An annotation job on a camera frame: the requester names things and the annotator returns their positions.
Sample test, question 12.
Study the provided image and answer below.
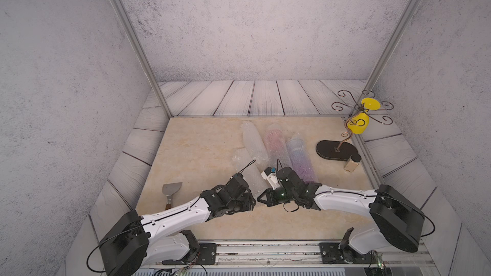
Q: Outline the pink bubble wrapped vase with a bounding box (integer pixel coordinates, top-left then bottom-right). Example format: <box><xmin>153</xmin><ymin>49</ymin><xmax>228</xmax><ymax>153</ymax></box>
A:
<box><xmin>263</xmin><ymin>123</ymin><xmax>292</xmax><ymax>168</ymax></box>

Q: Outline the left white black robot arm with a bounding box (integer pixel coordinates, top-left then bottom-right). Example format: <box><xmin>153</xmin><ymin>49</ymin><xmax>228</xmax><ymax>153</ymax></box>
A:
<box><xmin>98</xmin><ymin>173</ymin><xmax>256</xmax><ymax>275</ymax></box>

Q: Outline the metal scraper wooden handle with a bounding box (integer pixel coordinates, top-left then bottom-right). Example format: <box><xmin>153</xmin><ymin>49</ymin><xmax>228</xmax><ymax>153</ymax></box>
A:
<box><xmin>162</xmin><ymin>182</ymin><xmax>182</xmax><ymax>210</ymax></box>

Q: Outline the right aluminium corner post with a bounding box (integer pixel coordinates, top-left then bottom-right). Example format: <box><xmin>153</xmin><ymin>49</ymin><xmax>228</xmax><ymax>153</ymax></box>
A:
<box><xmin>363</xmin><ymin>0</ymin><xmax>422</xmax><ymax>93</ymax></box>

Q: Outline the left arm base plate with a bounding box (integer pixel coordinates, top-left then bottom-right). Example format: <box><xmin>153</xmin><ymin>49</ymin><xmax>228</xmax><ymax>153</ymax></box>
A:
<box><xmin>195</xmin><ymin>243</ymin><xmax>217</xmax><ymax>266</ymax></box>

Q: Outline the small bottle black cap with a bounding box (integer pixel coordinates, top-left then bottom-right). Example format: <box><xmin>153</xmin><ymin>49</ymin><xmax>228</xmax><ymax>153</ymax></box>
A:
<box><xmin>344</xmin><ymin>154</ymin><xmax>361</xmax><ymax>173</ymax></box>

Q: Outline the clear bubble wrapped vase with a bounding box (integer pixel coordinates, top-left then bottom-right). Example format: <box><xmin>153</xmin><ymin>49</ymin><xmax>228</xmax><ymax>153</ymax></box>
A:
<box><xmin>241</xmin><ymin>121</ymin><xmax>269</xmax><ymax>172</ymax></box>

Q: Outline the yellow plastic wine glass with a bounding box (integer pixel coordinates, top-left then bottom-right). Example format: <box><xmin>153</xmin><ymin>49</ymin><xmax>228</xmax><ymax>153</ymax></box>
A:
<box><xmin>345</xmin><ymin>98</ymin><xmax>381</xmax><ymax>134</ymax></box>

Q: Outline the aluminium corner post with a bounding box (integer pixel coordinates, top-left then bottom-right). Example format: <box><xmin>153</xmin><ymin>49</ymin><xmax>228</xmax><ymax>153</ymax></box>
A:
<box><xmin>109</xmin><ymin>0</ymin><xmax>173</xmax><ymax>119</ymax></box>
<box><xmin>363</xmin><ymin>0</ymin><xmax>422</xmax><ymax>93</ymax></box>

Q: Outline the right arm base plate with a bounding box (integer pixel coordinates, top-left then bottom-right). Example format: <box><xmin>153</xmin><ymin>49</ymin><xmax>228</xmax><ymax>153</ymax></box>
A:
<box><xmin>319</xmin><ymin>242</ymin><xmax>375</xmax><ymax>265</ymax></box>

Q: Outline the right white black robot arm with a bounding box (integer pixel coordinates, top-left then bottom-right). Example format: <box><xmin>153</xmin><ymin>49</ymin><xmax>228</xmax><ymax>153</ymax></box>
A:
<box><xmin>258</xmin><ymin>167</ymin><xmax>425</xmax><ymax>255</ymax></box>

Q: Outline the left aluminium corner post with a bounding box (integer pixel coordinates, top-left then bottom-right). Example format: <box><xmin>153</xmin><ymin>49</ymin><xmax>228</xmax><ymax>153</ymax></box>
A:
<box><xmin>109</xmin><ymin>0</ymin><xmax>173</xmax><ymax>119</ymax></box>

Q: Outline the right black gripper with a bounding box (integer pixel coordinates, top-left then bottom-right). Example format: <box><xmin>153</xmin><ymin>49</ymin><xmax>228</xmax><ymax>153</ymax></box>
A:
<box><xmin>256</xmin><ymin>187</ymin><xmax>297</xmax><ymax>207</ymax></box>

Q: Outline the black wire glass stand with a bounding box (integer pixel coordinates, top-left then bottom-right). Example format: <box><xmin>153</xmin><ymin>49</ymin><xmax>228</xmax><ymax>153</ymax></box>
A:
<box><xmin>316</xmin><ymin>89</ymin><xmax>394</xmax><ymax>162</ymax></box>

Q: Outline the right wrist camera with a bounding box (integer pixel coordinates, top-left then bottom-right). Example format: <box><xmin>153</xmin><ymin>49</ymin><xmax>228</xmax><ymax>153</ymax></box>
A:
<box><xmin>261</xmin><ymin>167</ymin><xmax>281</xmax><ymax>190</ymax></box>

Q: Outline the purple bubble wrapped vase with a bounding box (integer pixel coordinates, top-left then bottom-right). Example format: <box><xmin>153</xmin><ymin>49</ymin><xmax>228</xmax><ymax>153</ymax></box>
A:
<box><xmin>286</xmin><ymin>134</ymin><xmax>318</xmax><ymax>183</ymax></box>

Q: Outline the aluminium rail frame front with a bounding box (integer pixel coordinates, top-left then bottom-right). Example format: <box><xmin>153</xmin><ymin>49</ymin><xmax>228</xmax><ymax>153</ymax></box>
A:
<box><xmin>100</xmin><ymin>238</ymin><xmax>438</xmax><ymax>276</ymax></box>

